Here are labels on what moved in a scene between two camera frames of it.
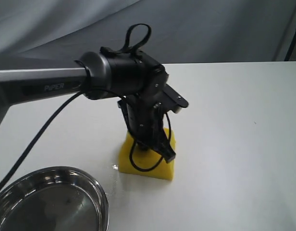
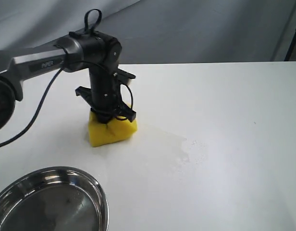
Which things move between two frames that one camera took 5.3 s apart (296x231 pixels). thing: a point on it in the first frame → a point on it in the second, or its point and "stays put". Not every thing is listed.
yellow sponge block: [151, 163] → [101, 133]
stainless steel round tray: [56, 198] stays put
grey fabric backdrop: [54, 34] stays put
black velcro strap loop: [126, 47] → [87, 30]
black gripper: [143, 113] → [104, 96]
